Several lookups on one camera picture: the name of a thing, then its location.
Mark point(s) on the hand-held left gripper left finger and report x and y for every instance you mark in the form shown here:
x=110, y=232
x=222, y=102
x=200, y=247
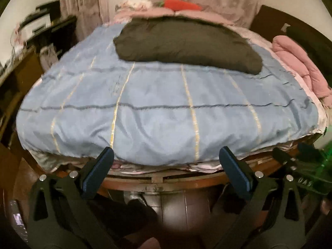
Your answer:
x=99, y=170

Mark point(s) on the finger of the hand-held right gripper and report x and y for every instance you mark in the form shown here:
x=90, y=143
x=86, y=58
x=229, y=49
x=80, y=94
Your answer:
x=310, y=151
x=284, y=157

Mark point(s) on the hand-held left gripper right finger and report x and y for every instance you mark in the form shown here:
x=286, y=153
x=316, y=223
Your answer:
x=232, y=170

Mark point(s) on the dark olive hooded jacket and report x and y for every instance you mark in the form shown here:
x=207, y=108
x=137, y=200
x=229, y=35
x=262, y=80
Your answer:
x=186, y=41

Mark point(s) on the person's leg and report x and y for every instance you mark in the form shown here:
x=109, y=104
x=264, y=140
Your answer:
x=124, y=217

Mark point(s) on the blue checked blanket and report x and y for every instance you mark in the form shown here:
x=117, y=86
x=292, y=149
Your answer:
x=155, y=109

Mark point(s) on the pink folded blanket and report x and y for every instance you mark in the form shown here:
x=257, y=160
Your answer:
x=300, y=59

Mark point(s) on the dark computer desk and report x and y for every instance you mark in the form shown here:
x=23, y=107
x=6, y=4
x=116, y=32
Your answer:
x=62, y=33

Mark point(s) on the pink pillow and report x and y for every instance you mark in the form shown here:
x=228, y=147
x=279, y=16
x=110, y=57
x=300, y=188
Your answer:
x=205, y=15
x=153, y=12

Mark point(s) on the white printer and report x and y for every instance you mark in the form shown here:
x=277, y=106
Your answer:
x=36, y=23

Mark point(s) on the floral pillow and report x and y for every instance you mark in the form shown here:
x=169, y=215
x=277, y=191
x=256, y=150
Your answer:
x=132, y=5

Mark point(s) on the black computer monitor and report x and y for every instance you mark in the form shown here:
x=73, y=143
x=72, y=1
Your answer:
x=50, y=9

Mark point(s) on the carrot plush toy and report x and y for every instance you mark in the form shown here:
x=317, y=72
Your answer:
x=181, y=4

